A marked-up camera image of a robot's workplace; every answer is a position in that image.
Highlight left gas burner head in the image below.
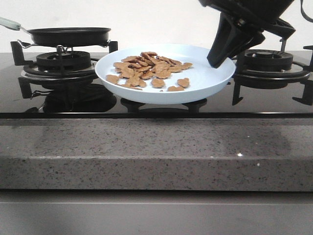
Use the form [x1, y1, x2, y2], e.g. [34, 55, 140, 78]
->
[36, 51, 91, 71]

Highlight right gas burner head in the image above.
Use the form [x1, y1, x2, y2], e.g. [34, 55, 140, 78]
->
[244, 49, 293, 71]

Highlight right black burner grate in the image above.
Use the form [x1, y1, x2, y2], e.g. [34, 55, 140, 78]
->
[231, 39, 313, 106]

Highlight grey cabinet front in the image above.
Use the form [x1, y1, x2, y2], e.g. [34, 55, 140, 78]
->
[0, 191, 313, 235]

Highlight gas burner head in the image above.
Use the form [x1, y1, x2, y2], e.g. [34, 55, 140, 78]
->
[36, 51, 91, 71]
[244, 49, 293, 71]

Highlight black cable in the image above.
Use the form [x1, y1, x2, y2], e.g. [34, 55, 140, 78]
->
[299, 0, 313, 23]

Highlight black frying pan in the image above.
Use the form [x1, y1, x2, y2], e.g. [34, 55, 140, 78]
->
[0, 18, 111, 47]

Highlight black burner grate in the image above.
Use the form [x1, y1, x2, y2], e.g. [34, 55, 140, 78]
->
[231, 39, 313, 106]
[11, 40, 112, 102]

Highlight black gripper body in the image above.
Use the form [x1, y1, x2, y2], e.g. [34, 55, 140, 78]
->
[200, 0, 295, 39]

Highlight left black burner grate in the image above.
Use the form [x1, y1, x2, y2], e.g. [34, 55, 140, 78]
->
[11, 40, 112, 102]

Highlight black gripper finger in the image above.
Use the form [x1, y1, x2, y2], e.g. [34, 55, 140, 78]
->
[207, 12, 254, 68]
[227, 32, 265, 58]

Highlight wire pan support ring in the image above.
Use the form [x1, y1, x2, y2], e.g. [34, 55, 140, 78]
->
[17, 39, 111, 57]

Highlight grey speckled stone countertop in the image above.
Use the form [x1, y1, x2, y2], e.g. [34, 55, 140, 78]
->
[0, 118, 313, 191]

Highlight black glass cooktop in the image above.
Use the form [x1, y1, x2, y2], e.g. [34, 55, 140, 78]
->
[0, 53, 313, 119]

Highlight light blue plate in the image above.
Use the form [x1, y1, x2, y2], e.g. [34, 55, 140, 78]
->
[95, 44, 236, 104]

